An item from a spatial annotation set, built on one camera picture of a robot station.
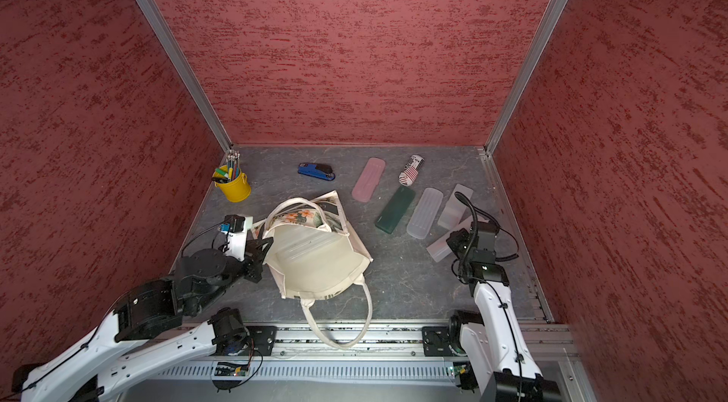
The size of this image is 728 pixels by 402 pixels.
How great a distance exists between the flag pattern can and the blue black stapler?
28 centimetres

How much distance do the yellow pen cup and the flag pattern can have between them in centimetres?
60

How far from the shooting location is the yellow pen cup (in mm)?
966

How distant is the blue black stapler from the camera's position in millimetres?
1114

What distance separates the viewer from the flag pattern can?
1.09 meters

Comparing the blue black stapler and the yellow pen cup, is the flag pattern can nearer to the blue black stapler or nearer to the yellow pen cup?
the blue black stapler
